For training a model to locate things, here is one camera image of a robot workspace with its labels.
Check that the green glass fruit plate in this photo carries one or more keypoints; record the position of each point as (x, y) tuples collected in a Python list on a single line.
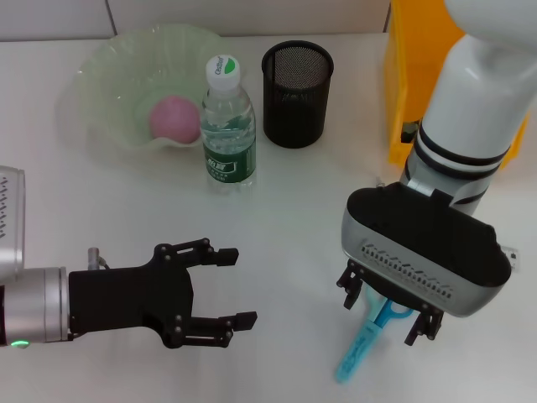
[(126, 84)]

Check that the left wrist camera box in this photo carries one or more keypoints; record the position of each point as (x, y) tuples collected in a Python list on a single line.
[(10, 222)]

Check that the black mesh pen holder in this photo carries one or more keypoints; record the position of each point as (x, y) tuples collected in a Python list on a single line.
[(295, 113)]

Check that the yellow plastic bin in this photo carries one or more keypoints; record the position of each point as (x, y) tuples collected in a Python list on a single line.
[(407, 75)]

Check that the blue sheathed scissors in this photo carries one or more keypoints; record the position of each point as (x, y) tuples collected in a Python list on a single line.
[(356, 352)]

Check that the clear green-label water bottle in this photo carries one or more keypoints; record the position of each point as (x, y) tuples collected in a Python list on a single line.
[(228, 159)]

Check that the pink peach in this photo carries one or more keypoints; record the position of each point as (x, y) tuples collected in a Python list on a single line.
[(174, 119)]

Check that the transparent plastic ruler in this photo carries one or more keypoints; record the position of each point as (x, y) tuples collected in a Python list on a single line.
[(512, 258)]

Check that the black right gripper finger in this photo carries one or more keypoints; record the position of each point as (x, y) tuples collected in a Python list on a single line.
[(351, 285), (428, 325)]

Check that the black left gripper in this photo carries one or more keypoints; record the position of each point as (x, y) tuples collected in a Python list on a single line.
[(126, 298)]

